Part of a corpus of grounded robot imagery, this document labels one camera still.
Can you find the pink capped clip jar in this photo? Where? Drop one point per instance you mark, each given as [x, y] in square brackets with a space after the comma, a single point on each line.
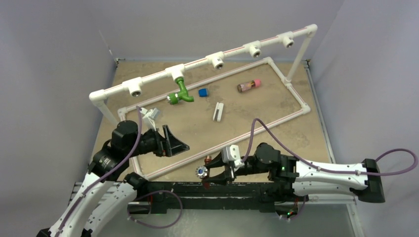
[243, 87]

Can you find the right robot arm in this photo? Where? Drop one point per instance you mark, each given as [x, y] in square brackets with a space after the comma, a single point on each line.
[294, 176]

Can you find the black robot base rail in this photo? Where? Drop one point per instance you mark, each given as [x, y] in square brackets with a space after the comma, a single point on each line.
[264, 197]

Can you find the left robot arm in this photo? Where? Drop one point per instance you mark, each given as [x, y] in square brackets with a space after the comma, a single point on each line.
[87, 213]

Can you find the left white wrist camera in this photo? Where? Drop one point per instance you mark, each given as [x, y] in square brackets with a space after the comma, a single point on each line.
[149, 116]

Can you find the green plastic faucet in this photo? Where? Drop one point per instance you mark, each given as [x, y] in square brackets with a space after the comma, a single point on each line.
[181, 95]

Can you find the brown faucet with blue cap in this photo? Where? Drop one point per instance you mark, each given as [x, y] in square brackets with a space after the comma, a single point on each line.
[203, 173]

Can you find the white staple box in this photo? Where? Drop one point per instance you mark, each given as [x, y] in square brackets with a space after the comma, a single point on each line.
[217, 115]

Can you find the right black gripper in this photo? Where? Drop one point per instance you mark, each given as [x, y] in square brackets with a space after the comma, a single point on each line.
[230, 174]

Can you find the blue paperclip box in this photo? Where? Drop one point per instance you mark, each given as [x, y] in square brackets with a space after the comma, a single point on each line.
[203, 92]

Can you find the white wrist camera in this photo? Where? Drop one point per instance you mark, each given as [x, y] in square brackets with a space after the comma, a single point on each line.
[149, 116]
[230, 153]

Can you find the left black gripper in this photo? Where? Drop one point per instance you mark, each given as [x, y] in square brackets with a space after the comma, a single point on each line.
[172, 142]

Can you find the white PVC pipe frame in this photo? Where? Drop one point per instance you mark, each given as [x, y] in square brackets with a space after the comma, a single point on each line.
[133, 87]

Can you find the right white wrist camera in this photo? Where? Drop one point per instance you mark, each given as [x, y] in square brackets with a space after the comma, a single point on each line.
[230, 153]

